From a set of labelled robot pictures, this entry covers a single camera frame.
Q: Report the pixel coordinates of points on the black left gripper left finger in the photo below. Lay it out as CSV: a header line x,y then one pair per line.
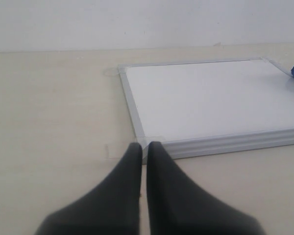
x,y
111,208

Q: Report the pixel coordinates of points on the white board with aluminium frame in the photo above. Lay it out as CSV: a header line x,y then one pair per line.
x,y
210,107

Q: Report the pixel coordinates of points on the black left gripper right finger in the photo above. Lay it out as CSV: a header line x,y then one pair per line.
x,y
178,206

